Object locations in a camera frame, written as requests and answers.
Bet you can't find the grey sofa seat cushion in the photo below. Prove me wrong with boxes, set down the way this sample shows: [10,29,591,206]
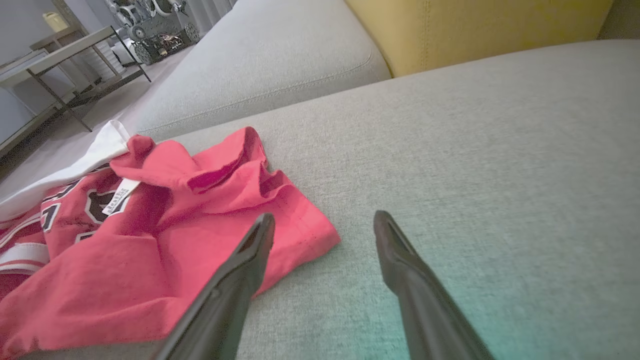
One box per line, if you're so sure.
[135,0,392,142]

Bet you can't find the grey wheeled machine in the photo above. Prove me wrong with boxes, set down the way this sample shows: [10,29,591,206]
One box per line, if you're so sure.
[104,0,202,66]

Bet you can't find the yellow sofa back cushion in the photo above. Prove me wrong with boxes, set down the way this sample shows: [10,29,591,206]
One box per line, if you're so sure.
[345,0,615,78]

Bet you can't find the grey fabric bed surface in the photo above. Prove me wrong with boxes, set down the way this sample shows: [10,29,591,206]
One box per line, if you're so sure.
[15,39,640,360]

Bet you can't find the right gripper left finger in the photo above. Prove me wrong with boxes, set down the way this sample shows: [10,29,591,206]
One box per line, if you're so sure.
[152,213,276,360]

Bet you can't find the cream coloured jar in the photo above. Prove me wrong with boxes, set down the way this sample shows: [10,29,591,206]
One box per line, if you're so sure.
[42,11,69,34]

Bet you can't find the red and white shorts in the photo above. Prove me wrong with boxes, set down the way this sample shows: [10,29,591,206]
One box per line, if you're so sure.
[0,120,342,360]

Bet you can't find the grey side table metal frame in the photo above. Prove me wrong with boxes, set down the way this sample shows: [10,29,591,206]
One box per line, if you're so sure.
[0,25,152,158]

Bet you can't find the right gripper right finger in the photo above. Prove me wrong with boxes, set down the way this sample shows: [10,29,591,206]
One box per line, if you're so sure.
[373,210,497,360]

